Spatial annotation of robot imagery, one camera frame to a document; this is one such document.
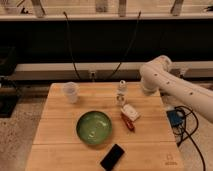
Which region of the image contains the clear plastic bottle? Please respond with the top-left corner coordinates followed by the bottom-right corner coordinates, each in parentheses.
top-left (116, 80), bottom-right (127, 106)

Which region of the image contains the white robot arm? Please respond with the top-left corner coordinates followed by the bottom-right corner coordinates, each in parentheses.
top-left (140, 55), bottom-right (213, 123)

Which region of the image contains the white small box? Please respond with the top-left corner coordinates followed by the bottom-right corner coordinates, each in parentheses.
top-left (121, 104), bottom-right (140, 121)

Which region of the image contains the clear plastic cup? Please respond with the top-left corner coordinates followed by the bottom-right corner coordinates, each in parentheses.
top-left (62, 82), bottom-right (79, 104)

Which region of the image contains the green bowl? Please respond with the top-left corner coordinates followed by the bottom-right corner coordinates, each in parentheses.
top-left (76, 111), bottom-right (112, 145)

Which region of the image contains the red brown snack bar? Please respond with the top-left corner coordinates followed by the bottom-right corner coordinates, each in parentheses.
top-left (121, 113), bottom-right (135, 132)

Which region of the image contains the black smartphone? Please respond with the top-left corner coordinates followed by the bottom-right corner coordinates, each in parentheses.
top-left (100, 144), bottom-right (124, 171)

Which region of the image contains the blue power box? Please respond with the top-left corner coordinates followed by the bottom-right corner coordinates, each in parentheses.
top-left (167, 110), bottom-right (184, 127)

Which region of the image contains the wall power socket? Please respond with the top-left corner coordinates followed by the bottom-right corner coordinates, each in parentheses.
top-left (89, 70), bottom-right (97, 82)

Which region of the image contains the left black hanging cable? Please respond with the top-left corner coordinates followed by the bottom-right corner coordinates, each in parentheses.
top-left (62, 11), bottom-right (82, 81)

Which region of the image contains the black hanging cable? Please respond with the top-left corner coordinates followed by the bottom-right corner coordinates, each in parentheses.
top-left (105, 10), bottom-right (142, 80)
top-left (62, 11), bottom-right (82, 81)

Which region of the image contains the right black hanging cable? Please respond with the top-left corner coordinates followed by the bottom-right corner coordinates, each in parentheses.
top-left (105, 10), bottom-right (142, 80)

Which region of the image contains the black floor cable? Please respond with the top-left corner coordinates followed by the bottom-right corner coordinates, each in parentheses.
top-left (172, 105), bottom-right (208, 171)

